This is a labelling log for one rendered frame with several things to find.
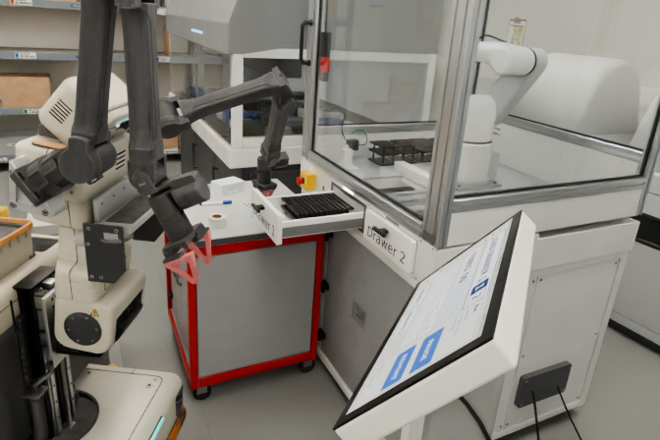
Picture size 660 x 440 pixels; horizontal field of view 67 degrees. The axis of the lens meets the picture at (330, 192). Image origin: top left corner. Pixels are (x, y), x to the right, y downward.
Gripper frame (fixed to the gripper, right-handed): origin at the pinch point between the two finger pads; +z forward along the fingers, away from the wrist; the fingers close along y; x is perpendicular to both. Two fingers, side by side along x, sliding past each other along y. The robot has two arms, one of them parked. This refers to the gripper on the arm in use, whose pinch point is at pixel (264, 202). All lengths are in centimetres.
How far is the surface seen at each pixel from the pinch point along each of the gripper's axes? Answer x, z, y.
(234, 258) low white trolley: 20.9, 14.8, -12.0
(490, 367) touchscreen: 52, -37, -141
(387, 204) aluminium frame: -12, -17, -59
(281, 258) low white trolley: 2.0, 18.5, -16.3
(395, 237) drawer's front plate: -8, -9, -68
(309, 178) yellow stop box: -21.1, -7.7, -2.7
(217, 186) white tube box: 6.4, 1.0, 30.3
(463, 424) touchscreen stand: 38, -11, -130
